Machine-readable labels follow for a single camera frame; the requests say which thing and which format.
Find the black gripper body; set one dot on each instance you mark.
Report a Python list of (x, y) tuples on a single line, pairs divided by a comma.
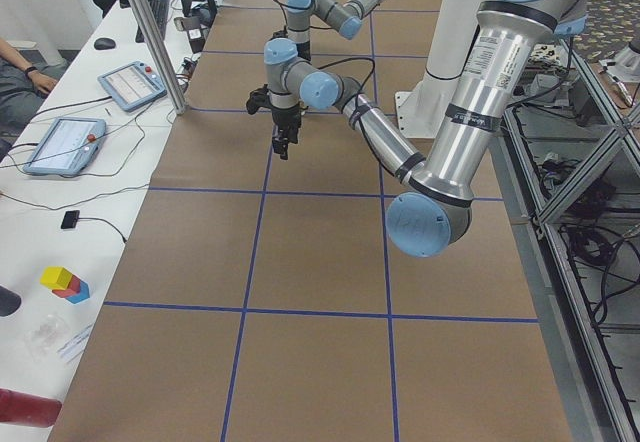
[(285, 119)]

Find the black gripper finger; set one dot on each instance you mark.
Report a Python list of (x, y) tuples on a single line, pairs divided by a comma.
[(280, 146)]

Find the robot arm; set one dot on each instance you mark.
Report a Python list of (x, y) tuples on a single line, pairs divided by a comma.
[(479, 52), (344, 18)]

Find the brown paper table mat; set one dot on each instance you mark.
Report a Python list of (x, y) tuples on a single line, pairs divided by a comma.
[(259, 299)]

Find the far teach pendant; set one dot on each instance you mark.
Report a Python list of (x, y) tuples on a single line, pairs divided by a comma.
[(133, 85)]

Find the teach pendant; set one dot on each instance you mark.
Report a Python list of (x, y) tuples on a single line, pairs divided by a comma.
[(67, 147), (133, 85)]

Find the black keyboard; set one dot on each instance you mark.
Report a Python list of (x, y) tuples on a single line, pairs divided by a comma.
[(160, 12)]

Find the black computer mouse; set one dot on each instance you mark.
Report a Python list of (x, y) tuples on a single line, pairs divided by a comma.
[(104, 43)]

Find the near teach pendant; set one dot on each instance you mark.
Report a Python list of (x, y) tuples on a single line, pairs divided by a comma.
[(67, 147)]

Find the small black puck device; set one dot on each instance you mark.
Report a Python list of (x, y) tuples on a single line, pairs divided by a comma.
[(70, 219)]

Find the yellow red blue blocks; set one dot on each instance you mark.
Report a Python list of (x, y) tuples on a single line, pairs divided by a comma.
[(64, 284)]

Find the seated person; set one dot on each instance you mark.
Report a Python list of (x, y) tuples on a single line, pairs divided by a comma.
[(24, 87)]

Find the red cylinder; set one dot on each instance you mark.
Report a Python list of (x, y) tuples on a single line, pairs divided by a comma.
[(28, 410)]

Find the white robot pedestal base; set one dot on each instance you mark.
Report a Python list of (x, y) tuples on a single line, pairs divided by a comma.
[(421, 111)]

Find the aluminium frame post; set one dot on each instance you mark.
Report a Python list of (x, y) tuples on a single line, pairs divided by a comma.
[(157, 49)]

